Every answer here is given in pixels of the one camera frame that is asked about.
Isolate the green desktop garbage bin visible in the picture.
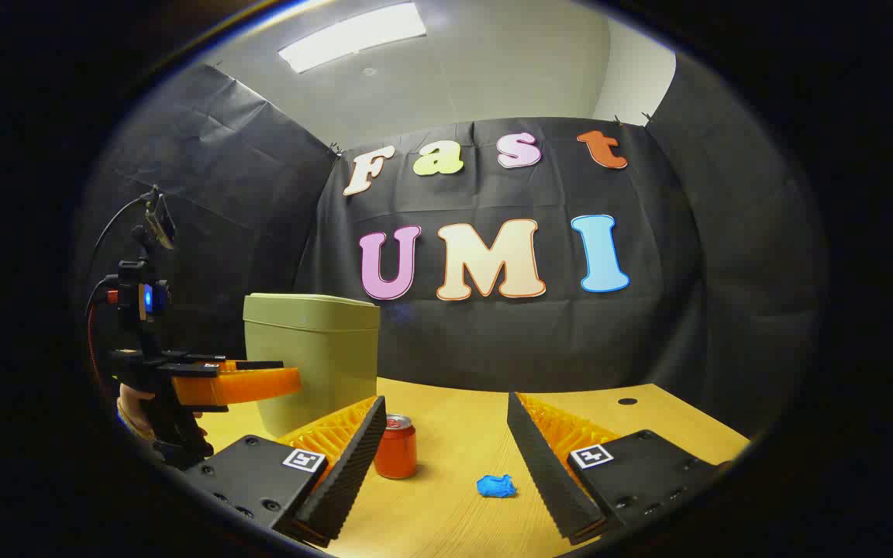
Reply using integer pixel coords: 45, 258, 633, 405
243, 293, 381, 439

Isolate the blue paper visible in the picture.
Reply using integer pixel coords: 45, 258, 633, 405
477, 474, 517, 499

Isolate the black backdrop cloth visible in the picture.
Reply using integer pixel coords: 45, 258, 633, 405
74, 62, 827, 443

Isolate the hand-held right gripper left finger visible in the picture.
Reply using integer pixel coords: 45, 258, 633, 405
183, 395, 387, 548

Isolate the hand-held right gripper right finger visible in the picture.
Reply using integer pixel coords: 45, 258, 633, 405
507, 391, 734, 546

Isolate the wooden desktop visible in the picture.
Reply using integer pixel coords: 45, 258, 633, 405
198, 377, 751, 558

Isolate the red pop can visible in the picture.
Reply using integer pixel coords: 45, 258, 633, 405
373, 414, 419, 480

